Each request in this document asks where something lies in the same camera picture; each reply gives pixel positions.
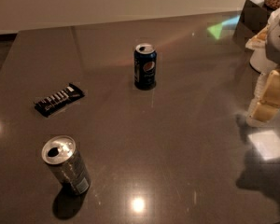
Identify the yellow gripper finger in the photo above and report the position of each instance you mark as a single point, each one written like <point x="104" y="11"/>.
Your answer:
<point x="271" y="95"/>

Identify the blue pepsi can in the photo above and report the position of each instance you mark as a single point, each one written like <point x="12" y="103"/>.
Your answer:
<point x="145" y="60"/>

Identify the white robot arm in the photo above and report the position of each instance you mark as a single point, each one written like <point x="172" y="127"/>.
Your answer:
<point x="266" y="60"/>

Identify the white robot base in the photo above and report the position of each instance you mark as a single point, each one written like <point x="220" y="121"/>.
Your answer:
<point x="260" y="62"/>

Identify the silver drink can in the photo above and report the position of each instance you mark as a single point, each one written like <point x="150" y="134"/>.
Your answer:
<point x="61" y="155"/>

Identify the dark box with snacks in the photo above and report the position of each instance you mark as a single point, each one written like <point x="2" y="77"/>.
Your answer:
<point x="263" y="20"/>

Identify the black candy bar wrapper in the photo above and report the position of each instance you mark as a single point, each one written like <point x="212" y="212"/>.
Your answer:
<point x="58" y="100"/>

